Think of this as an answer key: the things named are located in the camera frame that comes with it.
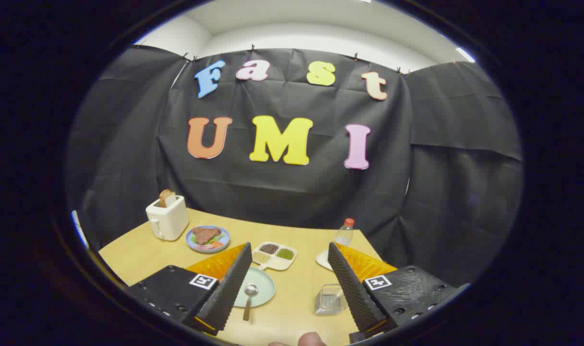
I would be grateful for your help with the clear bottle with red cap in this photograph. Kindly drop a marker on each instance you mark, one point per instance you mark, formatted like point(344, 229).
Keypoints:
point(344, 235)

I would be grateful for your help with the white square coaster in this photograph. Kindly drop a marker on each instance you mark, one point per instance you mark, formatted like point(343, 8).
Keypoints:
point(323, 259)

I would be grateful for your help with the brown meat slice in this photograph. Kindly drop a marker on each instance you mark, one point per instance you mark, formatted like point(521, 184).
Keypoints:
point(205, 235)

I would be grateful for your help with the toasted bread slice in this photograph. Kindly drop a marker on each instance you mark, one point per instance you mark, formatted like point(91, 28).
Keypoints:
point(167, 197)

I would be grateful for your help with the white divided tray with beans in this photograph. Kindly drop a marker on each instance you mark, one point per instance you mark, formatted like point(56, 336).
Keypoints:
point(277, 264)

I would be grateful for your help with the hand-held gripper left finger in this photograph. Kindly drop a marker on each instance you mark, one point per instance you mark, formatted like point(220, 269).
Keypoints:
point(229, 293)

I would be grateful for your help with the white toaster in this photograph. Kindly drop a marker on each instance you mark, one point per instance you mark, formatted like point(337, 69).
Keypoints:
point(169, 221)

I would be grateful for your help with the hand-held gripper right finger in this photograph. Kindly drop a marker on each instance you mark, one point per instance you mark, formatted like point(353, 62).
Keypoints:
point(352, 293)

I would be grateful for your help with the light green plate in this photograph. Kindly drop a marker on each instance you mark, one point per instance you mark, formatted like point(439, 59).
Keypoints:
point(262, 281)

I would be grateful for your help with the blue plate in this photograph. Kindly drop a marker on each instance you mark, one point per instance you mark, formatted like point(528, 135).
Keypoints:
point(225, 235)

